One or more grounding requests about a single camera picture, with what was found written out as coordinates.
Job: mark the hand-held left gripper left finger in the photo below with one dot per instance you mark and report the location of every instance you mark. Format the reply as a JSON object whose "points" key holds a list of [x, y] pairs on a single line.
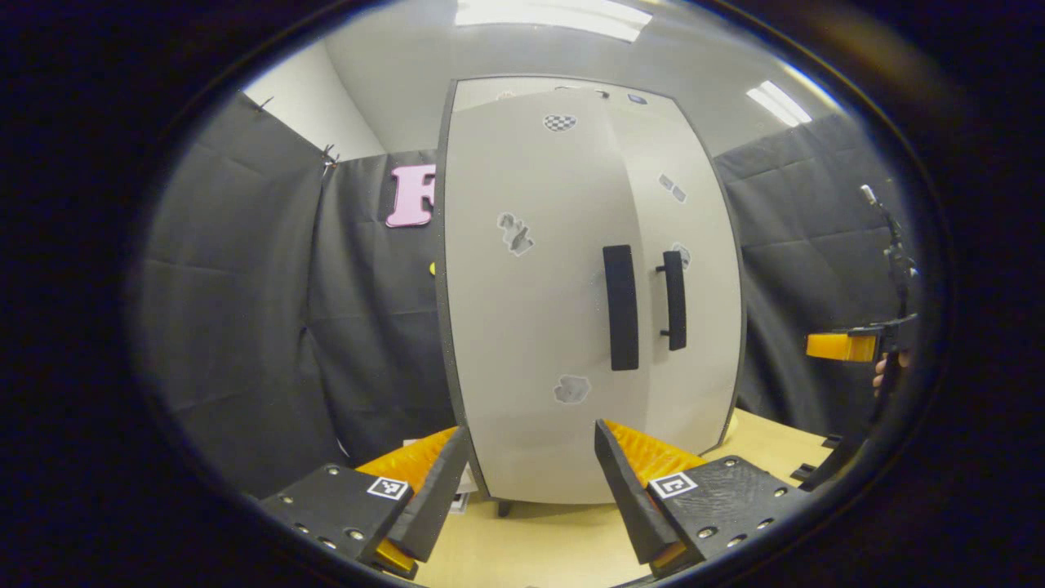
{"points": [[437, 490]]}

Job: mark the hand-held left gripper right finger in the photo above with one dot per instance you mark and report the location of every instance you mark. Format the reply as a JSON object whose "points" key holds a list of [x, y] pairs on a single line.
{"points": [[624, 490]]}

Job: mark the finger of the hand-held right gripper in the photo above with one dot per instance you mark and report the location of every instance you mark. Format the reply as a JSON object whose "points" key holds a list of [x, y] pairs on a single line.
{"points": [[841, 347]]}

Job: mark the white cabinet door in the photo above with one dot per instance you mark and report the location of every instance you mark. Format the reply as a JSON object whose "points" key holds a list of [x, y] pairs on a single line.
{"points": [[531, 310], [710, 327]]}

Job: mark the white shoe cabinet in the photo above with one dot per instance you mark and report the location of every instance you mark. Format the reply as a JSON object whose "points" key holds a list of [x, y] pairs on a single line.
{"points": [[531, 327]]}

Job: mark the white cabinet drawer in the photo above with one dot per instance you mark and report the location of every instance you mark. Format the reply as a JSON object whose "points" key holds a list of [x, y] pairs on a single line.
{"points": [[522, 88]]}

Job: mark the black backdrop cloth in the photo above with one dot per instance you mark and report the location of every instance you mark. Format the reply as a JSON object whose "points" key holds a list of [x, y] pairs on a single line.
{"points": [[286, 327]]}

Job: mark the ceiling light panel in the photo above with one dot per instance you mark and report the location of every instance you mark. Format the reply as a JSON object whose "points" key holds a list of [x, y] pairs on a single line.
{"points": [[780, 102], [555, 16]]}

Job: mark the black table bracket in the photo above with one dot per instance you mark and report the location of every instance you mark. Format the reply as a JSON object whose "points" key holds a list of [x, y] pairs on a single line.
{"points": [[803, 473], [831, 442]]}

